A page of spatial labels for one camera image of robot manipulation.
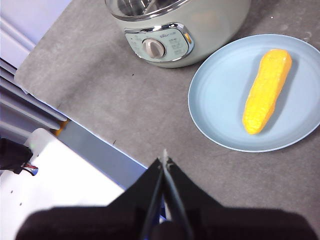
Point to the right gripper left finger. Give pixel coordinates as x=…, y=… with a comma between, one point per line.
x=100, y=222

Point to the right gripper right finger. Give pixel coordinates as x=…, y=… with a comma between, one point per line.
x=237, y=225

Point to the yellow corn cob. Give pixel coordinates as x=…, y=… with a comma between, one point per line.
x=267, y=90

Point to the blue round plate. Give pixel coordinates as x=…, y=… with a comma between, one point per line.
x=220, y=100

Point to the pale green electric steamer pot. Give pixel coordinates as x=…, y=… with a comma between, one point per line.
x=212, y=30

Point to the small orange part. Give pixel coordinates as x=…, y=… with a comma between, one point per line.
x=62, y=127

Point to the silver aluminium frame rail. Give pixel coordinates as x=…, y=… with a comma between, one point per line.
x=20, y=100

